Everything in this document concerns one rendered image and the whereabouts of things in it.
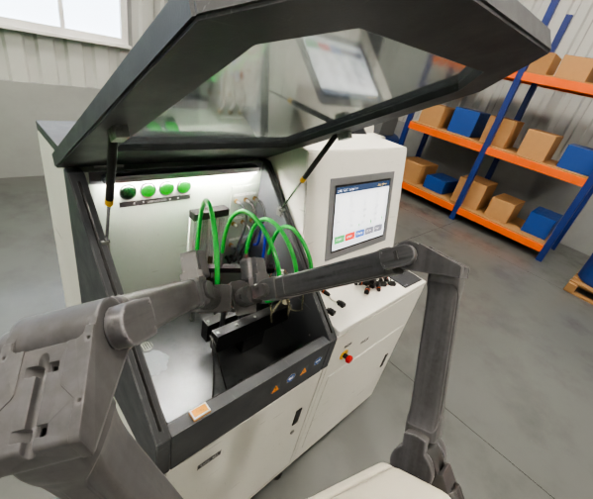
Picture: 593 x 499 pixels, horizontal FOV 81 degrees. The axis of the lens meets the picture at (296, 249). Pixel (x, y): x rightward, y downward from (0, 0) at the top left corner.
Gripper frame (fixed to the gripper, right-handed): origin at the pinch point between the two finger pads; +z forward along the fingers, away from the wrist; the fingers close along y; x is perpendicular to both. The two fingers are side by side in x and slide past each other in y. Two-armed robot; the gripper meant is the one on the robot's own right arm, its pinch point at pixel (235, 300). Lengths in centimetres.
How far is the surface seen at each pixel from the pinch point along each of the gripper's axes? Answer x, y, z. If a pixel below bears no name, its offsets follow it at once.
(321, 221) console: -41.3, 25.5, 3.3
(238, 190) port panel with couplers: -11.6, 41.7, 10.8
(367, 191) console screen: -70, 38, 4
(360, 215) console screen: -67, 29, 9
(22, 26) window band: 86, 303, 244
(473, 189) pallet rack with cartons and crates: -482, 122, 213
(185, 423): 20.3, -30.1, -5.6
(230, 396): 6.8, -27.5, -2.7
